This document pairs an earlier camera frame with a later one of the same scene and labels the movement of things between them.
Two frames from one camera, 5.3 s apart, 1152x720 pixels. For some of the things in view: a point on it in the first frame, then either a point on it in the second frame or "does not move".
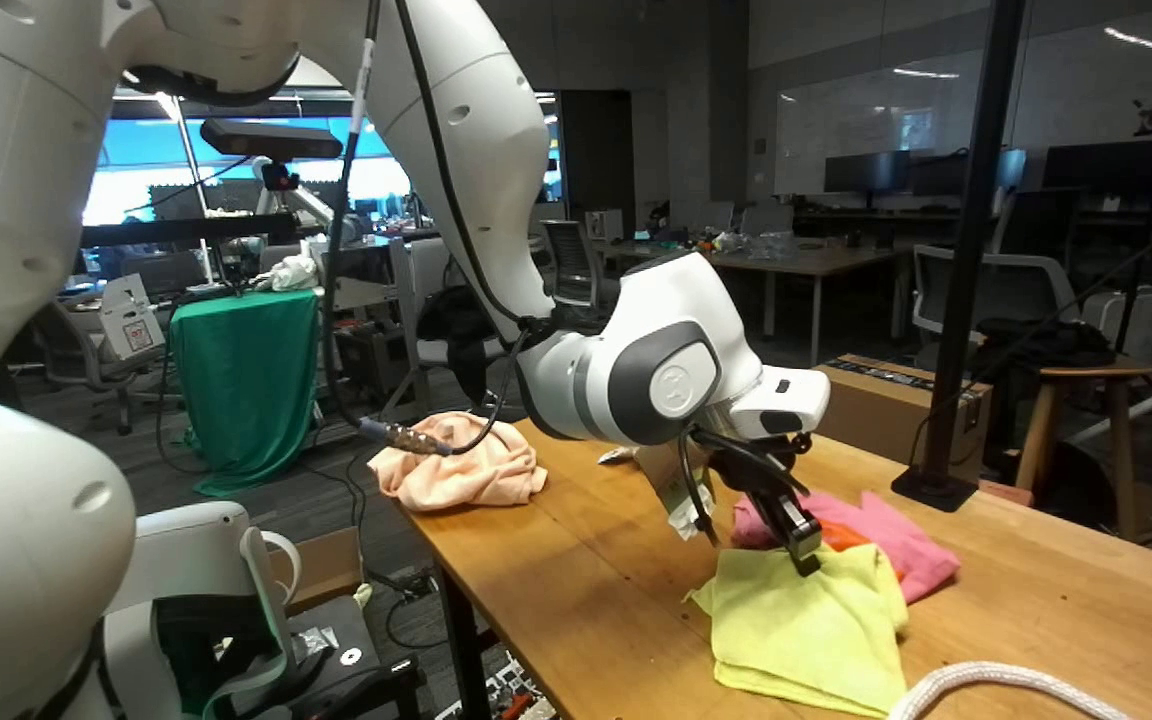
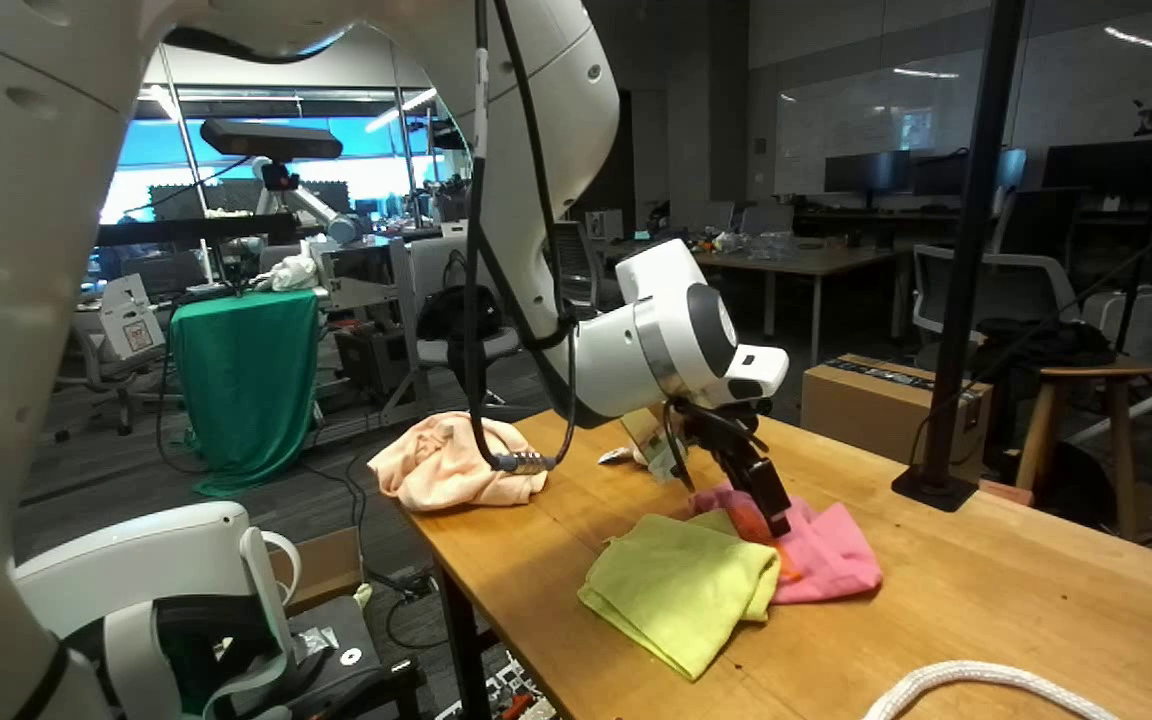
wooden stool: [1120, 427] does not move
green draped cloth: [246, 371] does not move
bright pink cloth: [915, 558] → [818, 554]
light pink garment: [495, 468] does not move
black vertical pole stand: [944, 485] does not move
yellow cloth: [822, 638] → [682, 584]
